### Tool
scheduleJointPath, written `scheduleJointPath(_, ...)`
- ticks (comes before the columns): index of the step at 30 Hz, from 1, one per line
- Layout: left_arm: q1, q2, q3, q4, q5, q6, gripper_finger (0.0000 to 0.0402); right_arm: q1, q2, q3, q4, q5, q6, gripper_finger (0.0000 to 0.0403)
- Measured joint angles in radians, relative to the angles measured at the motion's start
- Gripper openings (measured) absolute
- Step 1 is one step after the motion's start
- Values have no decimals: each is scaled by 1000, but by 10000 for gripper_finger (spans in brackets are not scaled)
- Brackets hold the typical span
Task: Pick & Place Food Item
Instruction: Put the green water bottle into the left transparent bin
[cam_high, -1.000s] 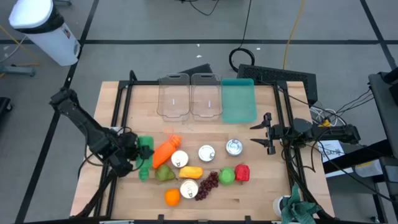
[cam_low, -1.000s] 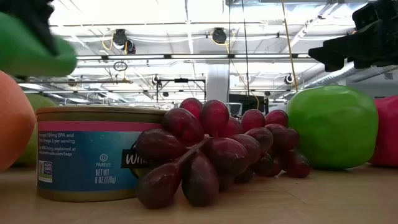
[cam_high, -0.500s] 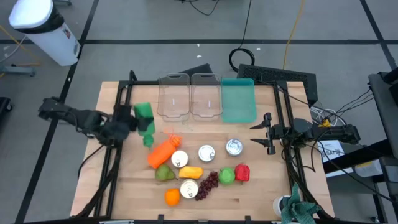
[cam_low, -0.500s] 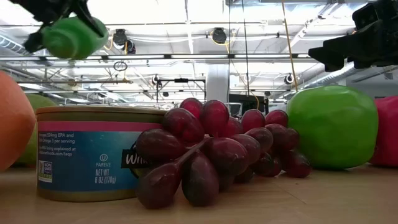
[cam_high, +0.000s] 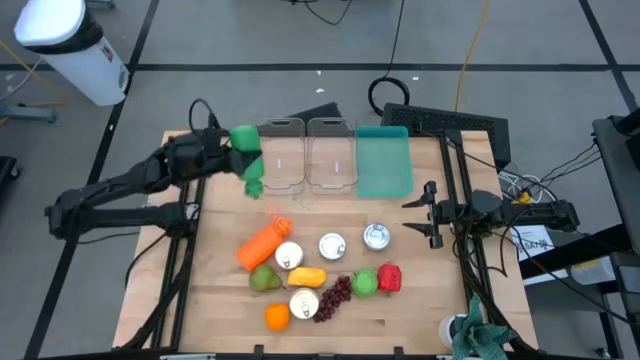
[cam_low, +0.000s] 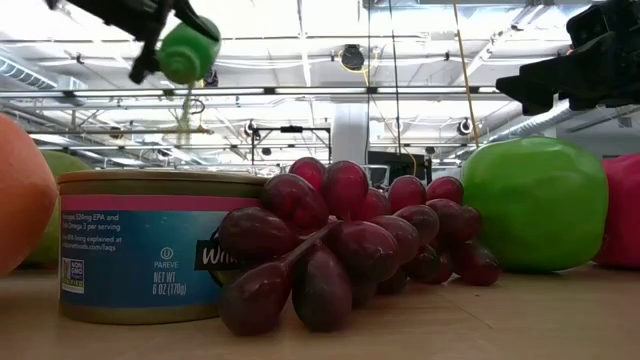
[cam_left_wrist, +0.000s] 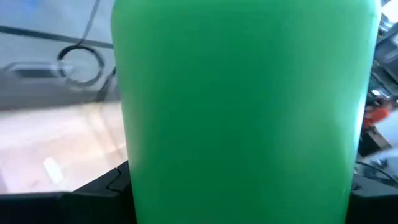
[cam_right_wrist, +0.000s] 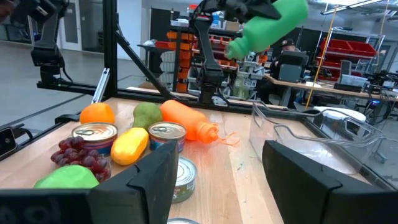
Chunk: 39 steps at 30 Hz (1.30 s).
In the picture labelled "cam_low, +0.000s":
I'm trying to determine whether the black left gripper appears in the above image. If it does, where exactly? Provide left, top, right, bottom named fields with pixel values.
left=44, top=0, right=222, bottom=85

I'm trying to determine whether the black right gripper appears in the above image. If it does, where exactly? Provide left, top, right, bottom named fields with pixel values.
left=495, top=0, right=640, bottom=116

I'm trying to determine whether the green plastic bottle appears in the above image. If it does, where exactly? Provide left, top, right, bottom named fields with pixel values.
left=157, top=16, right=222, bottom=86

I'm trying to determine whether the green apple toy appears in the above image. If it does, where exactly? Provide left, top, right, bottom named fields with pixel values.
left=459, top=136, right=610, bottom=274

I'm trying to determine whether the red bell pepper toy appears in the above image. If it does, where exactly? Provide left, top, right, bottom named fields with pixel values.
left=593, top=153, right=640, bottom=270

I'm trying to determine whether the green pear toy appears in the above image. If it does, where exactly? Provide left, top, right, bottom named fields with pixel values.
left=23, top=149, right=92, bottom=269

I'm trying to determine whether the blue Wild Planet tuna can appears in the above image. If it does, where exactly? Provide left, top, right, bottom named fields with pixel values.
left=57, top=169, right=271, bottom=325

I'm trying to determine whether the orange fruit toy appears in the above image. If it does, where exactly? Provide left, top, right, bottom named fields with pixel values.
left=0, top=113, right=59, bottom=277

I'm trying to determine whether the red grape bunch toy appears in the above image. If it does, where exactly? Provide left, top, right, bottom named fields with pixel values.
left=217, top=156, right=503, bottom=337

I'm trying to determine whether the black monitor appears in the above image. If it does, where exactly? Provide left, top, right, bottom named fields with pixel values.
left=367, top=151, right=434, bottom=184

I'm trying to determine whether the white building column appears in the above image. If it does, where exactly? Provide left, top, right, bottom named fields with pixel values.
left=332, top=103, right=370, bottom=164

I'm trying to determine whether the silver ventilation duct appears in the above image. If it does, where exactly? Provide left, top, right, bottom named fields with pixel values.
left=487, top=99, right=571, bottom=146

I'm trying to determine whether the yellow cable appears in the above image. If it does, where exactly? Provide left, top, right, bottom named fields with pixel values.
left=452, top=0, right=481, bottom=149

